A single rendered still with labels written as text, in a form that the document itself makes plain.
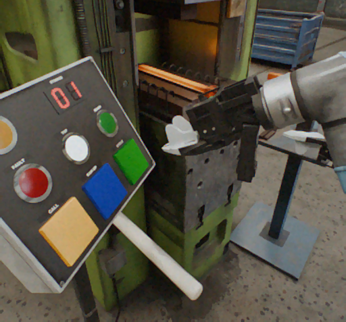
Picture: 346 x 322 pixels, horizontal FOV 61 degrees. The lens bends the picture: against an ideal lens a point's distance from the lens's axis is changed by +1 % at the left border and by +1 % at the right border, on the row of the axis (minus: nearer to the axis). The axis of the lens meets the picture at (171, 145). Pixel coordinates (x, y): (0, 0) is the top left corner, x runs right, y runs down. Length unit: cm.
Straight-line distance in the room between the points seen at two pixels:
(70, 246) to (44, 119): 20
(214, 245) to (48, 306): 83
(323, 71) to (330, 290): 145
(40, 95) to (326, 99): 43
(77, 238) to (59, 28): 50
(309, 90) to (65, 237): 40
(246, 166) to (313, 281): 132
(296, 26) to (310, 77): 417
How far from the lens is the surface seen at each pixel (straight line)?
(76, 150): 53
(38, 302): 169
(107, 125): 59
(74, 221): 50
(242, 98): 45
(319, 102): 43
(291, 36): 464
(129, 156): 61
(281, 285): 170
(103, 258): 121
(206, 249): 154
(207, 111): 47
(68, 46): 81
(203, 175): 106
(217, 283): 162
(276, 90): 44
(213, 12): 123
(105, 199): 54
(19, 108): 50
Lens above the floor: 136
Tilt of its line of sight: 32 degrees down
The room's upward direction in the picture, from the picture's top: straight up
